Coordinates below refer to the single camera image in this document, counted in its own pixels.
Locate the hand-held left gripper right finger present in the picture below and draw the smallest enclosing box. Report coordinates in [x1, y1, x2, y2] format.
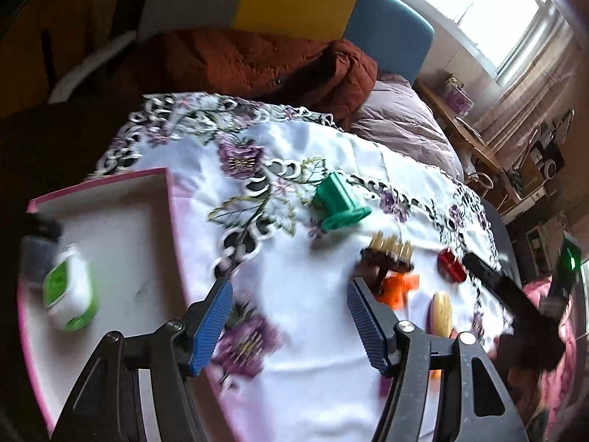
[346, 277, 530, 442]

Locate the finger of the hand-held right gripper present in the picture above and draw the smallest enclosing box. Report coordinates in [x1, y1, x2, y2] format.
[462, 252, 523, 302]

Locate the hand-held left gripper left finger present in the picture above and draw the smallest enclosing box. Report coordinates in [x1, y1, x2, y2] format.
[50, 278, 235, 442]

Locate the red translucent plastic piece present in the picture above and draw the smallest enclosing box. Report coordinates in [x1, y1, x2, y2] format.
[437, 248, 468, 283]

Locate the green plastic spool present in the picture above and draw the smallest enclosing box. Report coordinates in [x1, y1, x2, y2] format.
[313, 171, 373, 232]

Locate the pink rimmed shallow box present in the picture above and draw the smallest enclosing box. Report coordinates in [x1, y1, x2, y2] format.
[17, 167, 251, 442]

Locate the orange plastic toy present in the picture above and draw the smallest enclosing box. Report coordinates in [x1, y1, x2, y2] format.
[380, 273, 422, 310]

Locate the pink blanket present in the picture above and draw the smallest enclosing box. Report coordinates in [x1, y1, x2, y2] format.
[520, 281, 581, 429]

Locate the wooden side table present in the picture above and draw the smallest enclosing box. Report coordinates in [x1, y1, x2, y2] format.
[416, 80, 507, 176]

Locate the cluttered shelf unit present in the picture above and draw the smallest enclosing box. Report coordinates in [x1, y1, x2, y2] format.
[501, 110, 581, 213]

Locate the green and white plastic container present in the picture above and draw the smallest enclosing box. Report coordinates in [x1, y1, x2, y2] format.
[42, 244, 99, 332]

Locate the mauve duvet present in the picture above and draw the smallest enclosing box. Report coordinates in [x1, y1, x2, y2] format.
[350, 71, 465, 180]

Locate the white embroidered floral tablecloth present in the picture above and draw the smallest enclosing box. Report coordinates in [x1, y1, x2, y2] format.
[87, 92, 521, 442]

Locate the purple patterned jar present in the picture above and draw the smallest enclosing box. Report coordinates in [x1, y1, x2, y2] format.
[443, 74, 475, 116]

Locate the pale pink curtain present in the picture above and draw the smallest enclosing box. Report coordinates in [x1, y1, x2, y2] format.
[479, 50, 589, 148]

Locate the grey cylinder with black cap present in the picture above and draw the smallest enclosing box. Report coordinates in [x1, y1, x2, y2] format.
[21, 214, 63, 277]

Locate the black round table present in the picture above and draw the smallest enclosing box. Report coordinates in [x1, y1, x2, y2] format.
[0, 92, 148, 222]

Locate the rust brown quilted coat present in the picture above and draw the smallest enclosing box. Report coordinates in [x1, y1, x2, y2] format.
[120, 28, 379, 125]

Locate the window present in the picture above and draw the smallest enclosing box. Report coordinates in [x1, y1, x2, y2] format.
[382, 0, 560, 74]

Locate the white armrest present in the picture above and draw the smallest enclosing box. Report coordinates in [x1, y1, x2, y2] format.
[48, 31, 138, 104]

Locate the grey yellow blue sofa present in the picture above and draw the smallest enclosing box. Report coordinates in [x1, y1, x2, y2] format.
[138, 0, 435, 88]

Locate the wooden wardrobe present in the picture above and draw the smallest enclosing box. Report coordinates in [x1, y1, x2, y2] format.
[0, 0, 157, 116]

